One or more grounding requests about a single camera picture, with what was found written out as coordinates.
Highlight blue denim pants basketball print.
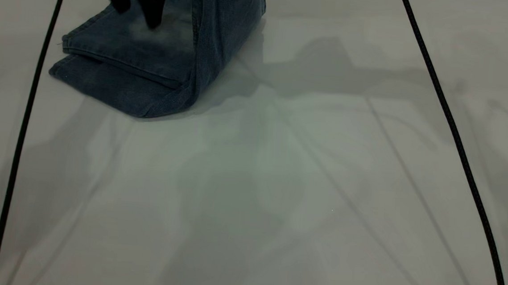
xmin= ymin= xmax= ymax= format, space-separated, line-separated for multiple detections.
xmin=45 ymin=0 xmax=267 ymax=127

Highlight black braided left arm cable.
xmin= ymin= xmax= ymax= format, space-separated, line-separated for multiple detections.
xmin=0 ymin=0 xmax=84 ymax=285

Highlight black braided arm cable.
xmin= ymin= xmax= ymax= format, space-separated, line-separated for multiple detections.
xmin=0 ymin=0 xmax=84 ymax=285
xmin=378 ymin=0 xmax=508 ymax=285

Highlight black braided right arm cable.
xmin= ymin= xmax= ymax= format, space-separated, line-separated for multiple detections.
xmin=378 ymin=0 xmax=508 ymax=285

